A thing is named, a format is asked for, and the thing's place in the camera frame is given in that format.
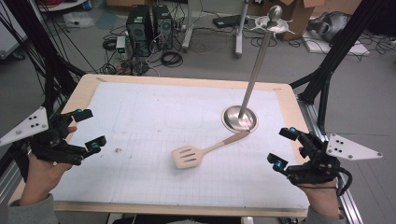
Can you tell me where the person's right hand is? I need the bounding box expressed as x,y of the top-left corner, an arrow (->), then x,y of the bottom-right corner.
295,179 -> 341,219

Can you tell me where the black computer tower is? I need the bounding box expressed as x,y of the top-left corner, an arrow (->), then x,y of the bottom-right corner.
151,4 -> 174,51
125,5 -> 154,58

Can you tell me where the grey headset device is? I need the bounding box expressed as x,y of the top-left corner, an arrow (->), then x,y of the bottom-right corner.
307,11 -> 350,43

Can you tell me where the white grid mat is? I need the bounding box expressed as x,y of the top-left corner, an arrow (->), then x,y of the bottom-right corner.
50,81 -> 311,210

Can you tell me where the beige slotted spatula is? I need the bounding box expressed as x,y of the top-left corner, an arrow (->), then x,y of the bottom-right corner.
170,130 -> 251,170

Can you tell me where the black frame strut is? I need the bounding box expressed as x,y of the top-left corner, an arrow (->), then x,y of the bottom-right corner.
289,0 -> 388,135
0,0 -> 87,108

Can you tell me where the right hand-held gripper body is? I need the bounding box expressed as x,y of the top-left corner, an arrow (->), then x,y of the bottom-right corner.
286,132 -> 384,187

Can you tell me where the white stand leg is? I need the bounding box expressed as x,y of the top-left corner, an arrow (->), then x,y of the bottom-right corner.
181,0 -> 196,53
234,0 -> 250,59

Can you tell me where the steel utensil stand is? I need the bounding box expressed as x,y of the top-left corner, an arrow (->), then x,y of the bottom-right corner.
220,4 -> 297,134

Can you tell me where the small white electronic box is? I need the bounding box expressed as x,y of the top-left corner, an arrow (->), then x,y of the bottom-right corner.
115,35 -> 127,61

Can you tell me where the flat black box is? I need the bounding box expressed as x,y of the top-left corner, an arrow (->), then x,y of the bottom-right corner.
212,14 -> 250,29

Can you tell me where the coiled black cable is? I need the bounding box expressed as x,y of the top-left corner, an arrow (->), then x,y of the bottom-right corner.
160,49 -> 184,68

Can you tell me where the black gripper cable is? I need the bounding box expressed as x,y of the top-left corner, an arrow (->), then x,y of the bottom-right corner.
294,167 -> 354,197

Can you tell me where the white flat board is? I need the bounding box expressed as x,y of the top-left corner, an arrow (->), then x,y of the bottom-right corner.
303,30 -> 372,58

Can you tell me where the brown cardboard box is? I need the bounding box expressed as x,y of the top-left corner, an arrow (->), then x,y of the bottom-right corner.
266,0 -> 325,42

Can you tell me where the person's left hand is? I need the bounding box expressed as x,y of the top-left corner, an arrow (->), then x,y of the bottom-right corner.
20,153 -> 76,206

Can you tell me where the aluminium frame rail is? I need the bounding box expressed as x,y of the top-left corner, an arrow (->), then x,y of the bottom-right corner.
296,94 -> 364,224
0,160 -> 32,204

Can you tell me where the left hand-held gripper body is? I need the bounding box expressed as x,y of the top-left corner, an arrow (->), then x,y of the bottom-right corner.
0,105 -> 87,166

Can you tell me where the white cabinet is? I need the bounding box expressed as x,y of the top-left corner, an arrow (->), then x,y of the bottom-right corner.
0,0 -> 30,61

